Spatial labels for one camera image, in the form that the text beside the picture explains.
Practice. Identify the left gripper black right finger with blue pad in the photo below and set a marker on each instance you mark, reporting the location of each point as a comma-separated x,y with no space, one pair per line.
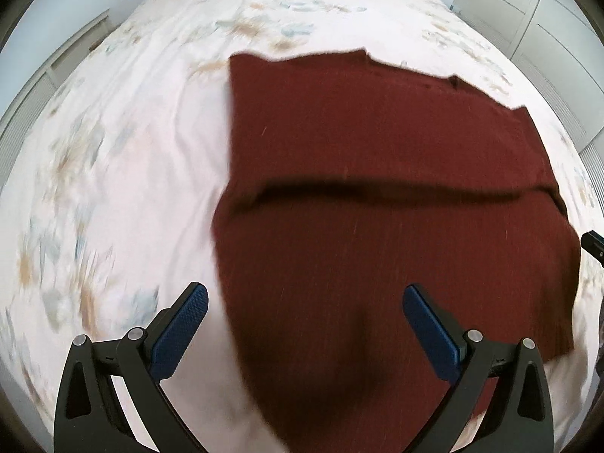
519,415

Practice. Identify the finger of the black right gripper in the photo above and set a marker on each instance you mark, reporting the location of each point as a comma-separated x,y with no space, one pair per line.
593,243

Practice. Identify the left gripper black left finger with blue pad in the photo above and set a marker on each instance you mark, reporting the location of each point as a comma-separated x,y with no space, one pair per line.
89,416

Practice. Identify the dark red knitted sweater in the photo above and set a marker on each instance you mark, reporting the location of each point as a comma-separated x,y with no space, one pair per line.
349,180

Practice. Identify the white floral bed sheet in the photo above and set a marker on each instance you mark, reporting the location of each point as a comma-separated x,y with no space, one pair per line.
108,211

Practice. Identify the white wardrobe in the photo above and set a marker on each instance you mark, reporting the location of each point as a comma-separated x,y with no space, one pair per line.
555,46

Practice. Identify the white radiator cover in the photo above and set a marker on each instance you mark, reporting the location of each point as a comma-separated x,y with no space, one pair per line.
42,85

